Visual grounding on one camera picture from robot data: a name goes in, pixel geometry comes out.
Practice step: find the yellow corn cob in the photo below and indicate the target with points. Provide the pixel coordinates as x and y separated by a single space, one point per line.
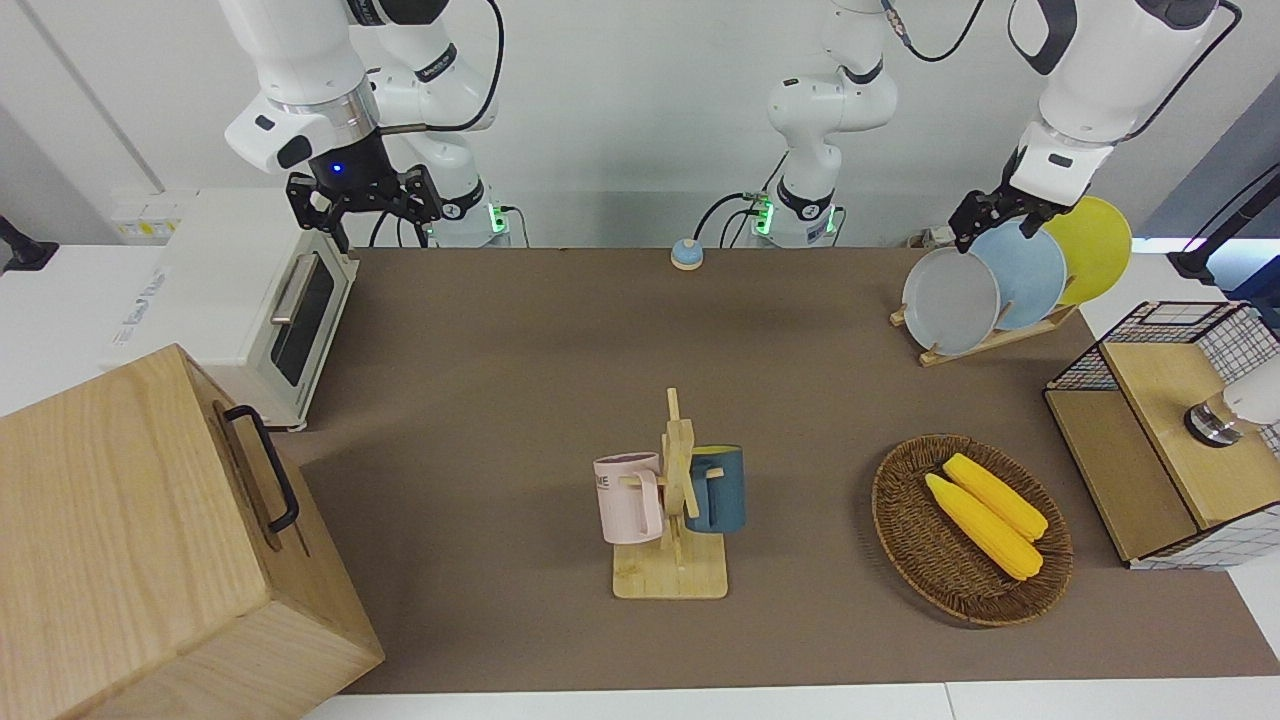
1000 495
985 530

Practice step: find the dark blue mug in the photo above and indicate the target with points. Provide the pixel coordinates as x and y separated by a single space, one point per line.
725 495

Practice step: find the small blue bell button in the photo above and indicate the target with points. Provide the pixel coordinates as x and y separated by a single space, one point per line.
686 255

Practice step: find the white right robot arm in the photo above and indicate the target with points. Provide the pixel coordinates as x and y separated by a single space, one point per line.
300 50

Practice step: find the pink mug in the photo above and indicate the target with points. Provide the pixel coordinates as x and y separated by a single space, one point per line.
625 510

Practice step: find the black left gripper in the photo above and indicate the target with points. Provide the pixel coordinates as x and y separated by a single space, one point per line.
1016 182

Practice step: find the light wooden cabinet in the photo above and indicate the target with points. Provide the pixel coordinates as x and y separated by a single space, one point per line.
120 520

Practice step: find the white yellow socket box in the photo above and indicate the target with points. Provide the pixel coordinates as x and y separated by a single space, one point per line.
150 220

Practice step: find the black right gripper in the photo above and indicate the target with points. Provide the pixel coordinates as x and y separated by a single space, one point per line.
350 160

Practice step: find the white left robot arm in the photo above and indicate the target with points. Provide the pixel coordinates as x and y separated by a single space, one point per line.
1110 70

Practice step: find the white toaster oven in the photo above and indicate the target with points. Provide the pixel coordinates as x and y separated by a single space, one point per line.
200 290

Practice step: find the black stand foot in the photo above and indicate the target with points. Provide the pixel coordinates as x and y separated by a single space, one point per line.
25 255

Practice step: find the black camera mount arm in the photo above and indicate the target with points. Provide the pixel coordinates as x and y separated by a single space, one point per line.
1190 265

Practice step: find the yellow round plate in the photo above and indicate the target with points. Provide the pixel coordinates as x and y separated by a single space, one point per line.
1095 250

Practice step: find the wooden mug tree stand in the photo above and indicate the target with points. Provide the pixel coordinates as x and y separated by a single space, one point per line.
670 575

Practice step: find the white silver cylindrical device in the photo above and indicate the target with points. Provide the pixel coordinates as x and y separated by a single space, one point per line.
1255 395

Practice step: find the wooden plate rack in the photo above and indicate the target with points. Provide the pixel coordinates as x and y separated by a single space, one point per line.
960 350

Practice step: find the gray round plate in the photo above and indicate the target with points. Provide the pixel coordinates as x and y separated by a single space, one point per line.
950 300

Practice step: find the light blue round plate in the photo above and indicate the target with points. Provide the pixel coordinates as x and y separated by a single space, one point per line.
1030 270

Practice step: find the brown wicker basket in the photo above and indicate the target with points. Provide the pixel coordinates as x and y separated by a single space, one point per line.
930 560

